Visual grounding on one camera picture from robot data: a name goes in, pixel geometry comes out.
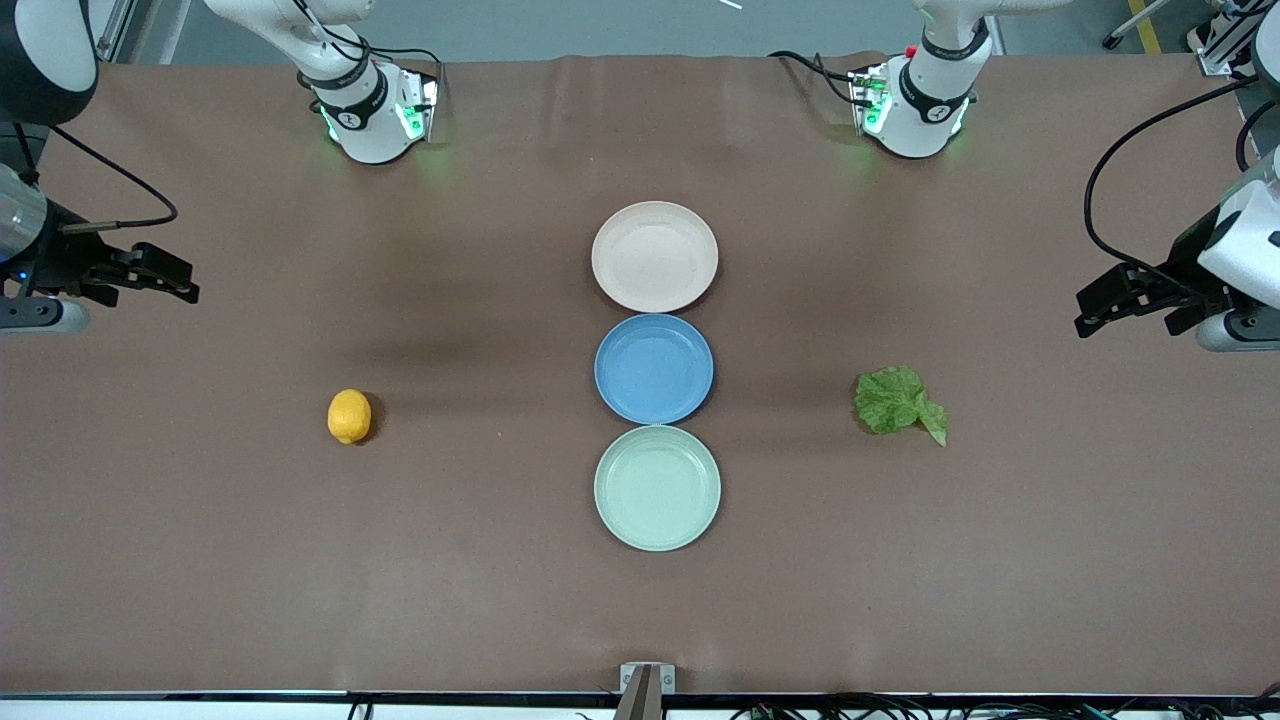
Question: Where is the yellow lemon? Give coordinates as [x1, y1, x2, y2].
[327, 389, 373, 445]

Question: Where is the green lettuce leaf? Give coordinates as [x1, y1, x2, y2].
[852, 365, 949, 448]

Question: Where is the brown table cover sheet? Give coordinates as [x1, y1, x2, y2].
[0, 52, 1280, 698]

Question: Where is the beige round plate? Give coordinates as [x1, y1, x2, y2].
[591, 201, 720, 314]

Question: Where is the blue round plate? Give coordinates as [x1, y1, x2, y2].
[594, 314, 715, 425]

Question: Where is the pale green round plate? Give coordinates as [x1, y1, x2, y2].
[593, 425, 722, 553]

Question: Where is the aluminium profile bar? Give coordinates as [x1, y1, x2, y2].
[612, 668, 664, 720]

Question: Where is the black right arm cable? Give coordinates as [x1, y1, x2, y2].
[48, 124, 180, 234]

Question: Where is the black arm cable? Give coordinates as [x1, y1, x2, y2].
[1084, 78, 1263, 293]
[48, 124, 180, 234]

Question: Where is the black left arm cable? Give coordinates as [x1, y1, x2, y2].
[1084, 78, 1263, 293]

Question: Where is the aluminium frame post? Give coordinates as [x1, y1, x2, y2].
[90, 0, 139, 67]
[1187, 0, 1263, 77]

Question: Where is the black right base cable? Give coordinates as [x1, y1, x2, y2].
[296, 0, 444, 83]

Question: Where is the black base cable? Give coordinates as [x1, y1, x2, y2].
[768, 50, 863, 107]
[296, 0, 444, 83]

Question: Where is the black left base cable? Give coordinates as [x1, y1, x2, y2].
[768, 50, 863, 107]

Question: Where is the silver corner bracket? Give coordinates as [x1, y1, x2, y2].
[619, 662, 677, 695]

